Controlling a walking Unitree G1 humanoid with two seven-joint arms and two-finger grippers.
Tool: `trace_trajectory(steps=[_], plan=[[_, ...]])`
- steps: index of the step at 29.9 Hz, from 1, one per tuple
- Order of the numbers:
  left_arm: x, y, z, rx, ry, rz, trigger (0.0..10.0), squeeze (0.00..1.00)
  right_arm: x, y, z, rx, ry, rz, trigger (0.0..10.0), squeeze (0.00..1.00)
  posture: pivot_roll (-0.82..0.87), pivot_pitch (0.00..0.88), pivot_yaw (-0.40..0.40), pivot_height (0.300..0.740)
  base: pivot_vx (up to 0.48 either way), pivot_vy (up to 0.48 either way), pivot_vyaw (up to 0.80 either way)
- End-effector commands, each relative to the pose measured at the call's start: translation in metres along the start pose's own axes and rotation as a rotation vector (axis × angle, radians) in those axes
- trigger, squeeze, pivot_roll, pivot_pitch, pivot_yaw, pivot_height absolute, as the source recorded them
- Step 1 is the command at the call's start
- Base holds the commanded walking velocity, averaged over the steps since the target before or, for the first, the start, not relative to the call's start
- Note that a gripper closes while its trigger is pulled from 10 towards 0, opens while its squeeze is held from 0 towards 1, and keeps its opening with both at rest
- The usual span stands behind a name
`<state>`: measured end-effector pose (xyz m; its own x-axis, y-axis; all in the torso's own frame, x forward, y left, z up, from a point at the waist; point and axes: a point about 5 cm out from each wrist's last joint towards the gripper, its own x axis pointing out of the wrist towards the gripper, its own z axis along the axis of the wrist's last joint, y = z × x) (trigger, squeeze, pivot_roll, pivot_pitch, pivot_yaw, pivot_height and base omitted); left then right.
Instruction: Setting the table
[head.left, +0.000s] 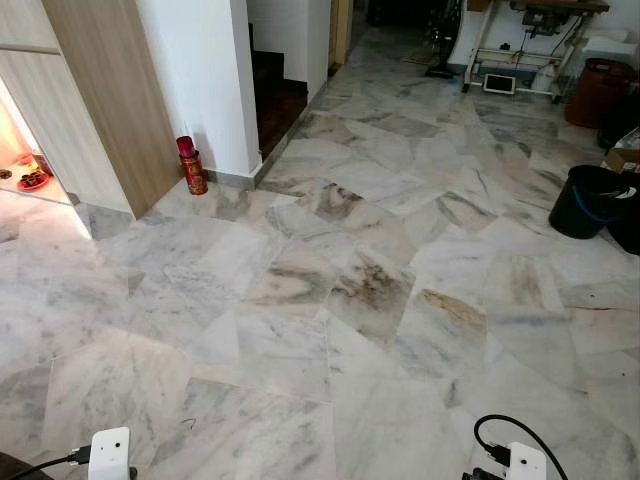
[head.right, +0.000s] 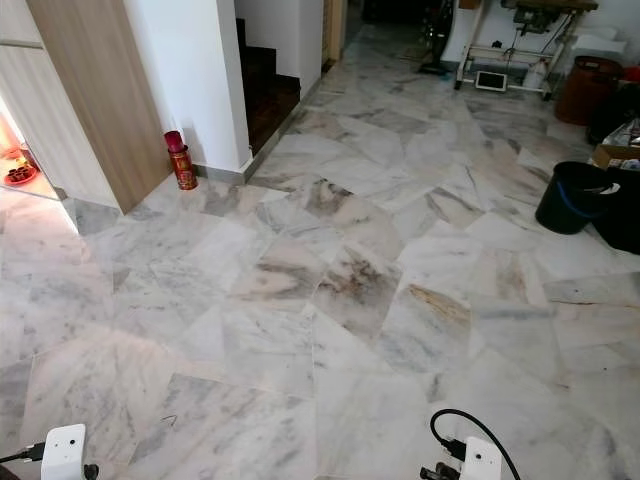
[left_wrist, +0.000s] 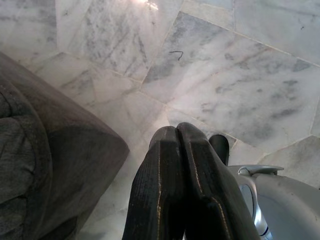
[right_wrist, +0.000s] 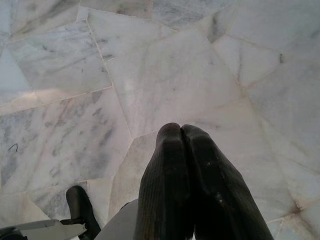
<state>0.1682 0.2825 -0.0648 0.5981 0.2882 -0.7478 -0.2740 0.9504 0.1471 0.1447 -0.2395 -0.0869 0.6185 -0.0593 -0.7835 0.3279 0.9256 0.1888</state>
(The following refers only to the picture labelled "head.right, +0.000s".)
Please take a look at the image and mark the black bag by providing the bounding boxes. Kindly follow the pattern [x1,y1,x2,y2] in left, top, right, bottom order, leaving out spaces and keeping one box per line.
[592,168,640,255]

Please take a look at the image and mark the black plastic bucket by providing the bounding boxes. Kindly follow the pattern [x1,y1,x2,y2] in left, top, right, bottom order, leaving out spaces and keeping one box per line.
[535,161,611,236]

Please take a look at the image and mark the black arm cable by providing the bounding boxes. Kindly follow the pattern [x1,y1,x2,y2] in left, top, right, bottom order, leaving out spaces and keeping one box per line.
[0,442,47,465]
[430,408,522,480]

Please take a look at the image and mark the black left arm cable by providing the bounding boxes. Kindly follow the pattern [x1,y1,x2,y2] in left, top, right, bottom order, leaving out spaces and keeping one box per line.
[0,442,47,465]

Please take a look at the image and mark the sewing machine table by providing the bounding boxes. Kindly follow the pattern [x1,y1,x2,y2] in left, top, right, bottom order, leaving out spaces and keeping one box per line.
[454,0,601,100]

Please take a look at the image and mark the red offering plate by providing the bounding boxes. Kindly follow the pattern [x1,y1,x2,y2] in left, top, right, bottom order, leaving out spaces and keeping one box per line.
[5,163,39,187]

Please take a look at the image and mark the cardboard box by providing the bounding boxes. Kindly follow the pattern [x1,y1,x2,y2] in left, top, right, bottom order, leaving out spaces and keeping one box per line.
[592,140,640,170]

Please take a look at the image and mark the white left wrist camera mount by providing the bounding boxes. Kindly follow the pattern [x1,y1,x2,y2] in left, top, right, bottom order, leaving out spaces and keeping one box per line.
[42,424,88,480]

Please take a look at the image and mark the brown-red barrel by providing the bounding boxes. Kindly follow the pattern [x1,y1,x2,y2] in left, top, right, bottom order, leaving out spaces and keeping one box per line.
[554,56,625,126]

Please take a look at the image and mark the wooden cabinet panel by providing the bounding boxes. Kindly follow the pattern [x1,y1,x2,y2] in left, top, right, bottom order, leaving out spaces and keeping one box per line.
[0,0,174,214]

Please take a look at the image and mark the red tin can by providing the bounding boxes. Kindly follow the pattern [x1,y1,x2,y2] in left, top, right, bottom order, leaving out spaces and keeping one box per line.
[164,131,199,192]

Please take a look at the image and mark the white sewing machine pedal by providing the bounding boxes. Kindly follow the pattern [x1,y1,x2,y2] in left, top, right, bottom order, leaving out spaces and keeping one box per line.
[475,70,509,93]

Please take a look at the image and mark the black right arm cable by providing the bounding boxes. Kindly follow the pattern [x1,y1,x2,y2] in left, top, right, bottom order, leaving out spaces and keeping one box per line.
[430,408,522,480]

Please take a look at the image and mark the dark wooden staircase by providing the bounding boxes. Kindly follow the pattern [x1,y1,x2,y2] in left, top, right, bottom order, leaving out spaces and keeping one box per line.
[236,18,302,154]

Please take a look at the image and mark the white box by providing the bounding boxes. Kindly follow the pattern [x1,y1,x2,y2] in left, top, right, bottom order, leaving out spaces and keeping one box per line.
[572,32,629,67]

